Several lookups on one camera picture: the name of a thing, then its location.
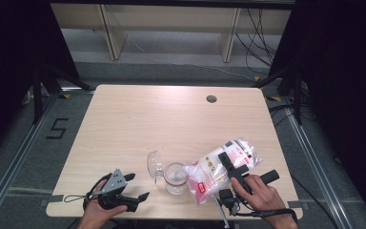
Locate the white granules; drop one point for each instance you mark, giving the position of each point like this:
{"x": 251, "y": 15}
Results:
{"x": 175, "y": 175}

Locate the person's right hand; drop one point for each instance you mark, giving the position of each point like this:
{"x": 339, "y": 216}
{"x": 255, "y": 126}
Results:
{"x": 263, "y": 198}

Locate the yellow black hazard tape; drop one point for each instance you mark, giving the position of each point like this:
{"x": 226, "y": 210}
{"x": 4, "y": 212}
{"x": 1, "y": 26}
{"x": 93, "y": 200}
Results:
{"x": 65, "y": 96}
{"x": 273, "y": 99}
{"x": 257, "y": 78}

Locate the clear glass jar hinged lid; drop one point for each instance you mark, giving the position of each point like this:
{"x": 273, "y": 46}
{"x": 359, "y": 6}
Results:
{"x": 175, "y": 184}

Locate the red and white spout pouch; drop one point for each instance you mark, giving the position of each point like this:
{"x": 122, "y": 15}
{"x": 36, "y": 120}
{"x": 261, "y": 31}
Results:
{"x": 209, "y": 168}

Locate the grey round table grommet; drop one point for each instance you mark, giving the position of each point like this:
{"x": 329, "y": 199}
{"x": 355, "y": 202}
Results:
{"x": 211, "y": 99}

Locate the aluminium floor rail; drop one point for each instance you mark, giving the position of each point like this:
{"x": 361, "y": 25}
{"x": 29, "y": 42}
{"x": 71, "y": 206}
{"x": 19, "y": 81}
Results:
{"x": 314, "y": 165}
{"x": 16, "y": 162}

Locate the light wooden shelf unit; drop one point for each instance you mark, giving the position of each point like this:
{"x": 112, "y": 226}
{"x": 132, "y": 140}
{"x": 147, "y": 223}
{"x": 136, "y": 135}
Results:
{"x": 171, "y": 19}

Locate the grey tape piece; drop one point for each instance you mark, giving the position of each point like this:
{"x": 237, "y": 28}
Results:
{"x": 52, "y": 199}
{"x": 297, "y": 204}

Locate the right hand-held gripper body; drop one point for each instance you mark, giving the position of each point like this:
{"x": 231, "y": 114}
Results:
{"x": 241, "y": 170}

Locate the black curtain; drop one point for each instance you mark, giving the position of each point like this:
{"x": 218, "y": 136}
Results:
{"x": 346, "y": 79}
{"x": 9, "y": 63}

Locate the person's left hand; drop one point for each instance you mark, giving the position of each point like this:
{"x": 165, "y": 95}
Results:
{"x": 92, "y": 216}

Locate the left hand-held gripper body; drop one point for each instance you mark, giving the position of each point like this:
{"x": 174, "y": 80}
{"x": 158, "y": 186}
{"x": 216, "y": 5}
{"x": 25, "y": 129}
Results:
{"x": 116, "y": 183}

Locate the black metal stand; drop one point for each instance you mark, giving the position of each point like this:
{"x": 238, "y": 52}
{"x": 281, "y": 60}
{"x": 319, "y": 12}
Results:
{"x": 37, "y": 98}
{"x": 297, "y": 98}

